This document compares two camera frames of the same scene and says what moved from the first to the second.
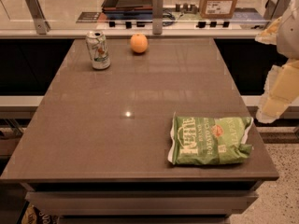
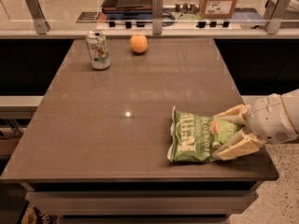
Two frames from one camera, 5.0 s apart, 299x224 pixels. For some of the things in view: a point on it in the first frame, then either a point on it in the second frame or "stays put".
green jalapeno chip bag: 209,141 stays put
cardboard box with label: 219,1 stays put
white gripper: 289,35 → 270,119
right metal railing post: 276,10 stays put
